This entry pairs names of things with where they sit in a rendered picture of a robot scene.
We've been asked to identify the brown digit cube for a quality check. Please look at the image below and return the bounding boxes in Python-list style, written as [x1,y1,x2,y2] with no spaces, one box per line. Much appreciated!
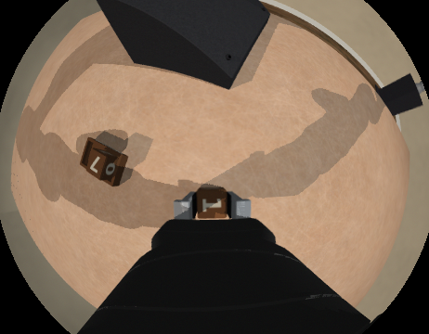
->
[197,187,227,219]
[86,148,119,180]

